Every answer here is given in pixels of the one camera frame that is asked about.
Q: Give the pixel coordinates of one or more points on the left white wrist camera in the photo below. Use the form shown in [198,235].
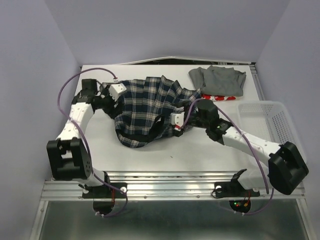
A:
[116,90]

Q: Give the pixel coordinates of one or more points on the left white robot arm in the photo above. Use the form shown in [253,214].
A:
[69,154]

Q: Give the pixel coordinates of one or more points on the navy plaid skirt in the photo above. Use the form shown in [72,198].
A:
[146,108]

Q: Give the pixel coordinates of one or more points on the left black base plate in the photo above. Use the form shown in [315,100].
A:
[100,192]

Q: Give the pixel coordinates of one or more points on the aluminium frame rail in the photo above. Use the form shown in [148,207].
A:
[147,186]

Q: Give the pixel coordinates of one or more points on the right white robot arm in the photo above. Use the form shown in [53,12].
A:
[279,167]

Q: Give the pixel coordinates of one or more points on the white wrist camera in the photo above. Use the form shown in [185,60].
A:
[116,90]
[177,119]

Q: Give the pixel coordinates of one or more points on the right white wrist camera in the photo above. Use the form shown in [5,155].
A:
[177,119]

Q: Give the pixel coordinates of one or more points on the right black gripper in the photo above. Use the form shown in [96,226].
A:
[178,134]

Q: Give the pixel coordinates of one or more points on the white plastic basket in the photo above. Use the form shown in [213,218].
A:
[269,120]

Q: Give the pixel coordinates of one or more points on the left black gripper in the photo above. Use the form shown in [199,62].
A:
[111,112]

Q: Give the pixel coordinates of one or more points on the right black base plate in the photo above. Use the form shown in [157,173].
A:
[227,189]

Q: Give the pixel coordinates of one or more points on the red poppy floral skirt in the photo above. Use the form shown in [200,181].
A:
[219,98]

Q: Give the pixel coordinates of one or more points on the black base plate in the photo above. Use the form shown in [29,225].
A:
[100,192]
[227,189]

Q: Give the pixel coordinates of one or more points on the grey skirt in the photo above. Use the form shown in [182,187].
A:
[218,81]

